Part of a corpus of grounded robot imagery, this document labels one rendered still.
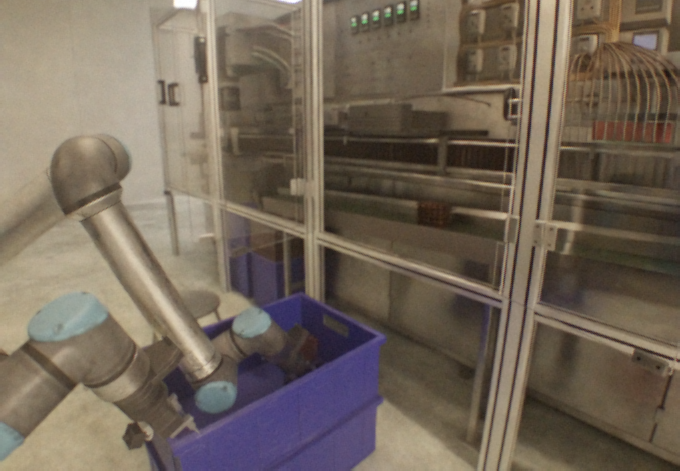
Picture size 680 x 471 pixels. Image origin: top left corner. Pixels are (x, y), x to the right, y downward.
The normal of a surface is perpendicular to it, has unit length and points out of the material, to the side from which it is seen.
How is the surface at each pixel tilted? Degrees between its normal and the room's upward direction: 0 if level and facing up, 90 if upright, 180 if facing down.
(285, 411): 90
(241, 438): 90
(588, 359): 90
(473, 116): 90
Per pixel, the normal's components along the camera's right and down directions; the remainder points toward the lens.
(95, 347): 0.87, 0.08
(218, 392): 0.25, 0.30
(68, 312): -0.17, -0.85
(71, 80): 0.67, 0.18
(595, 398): -0.74, 0.15
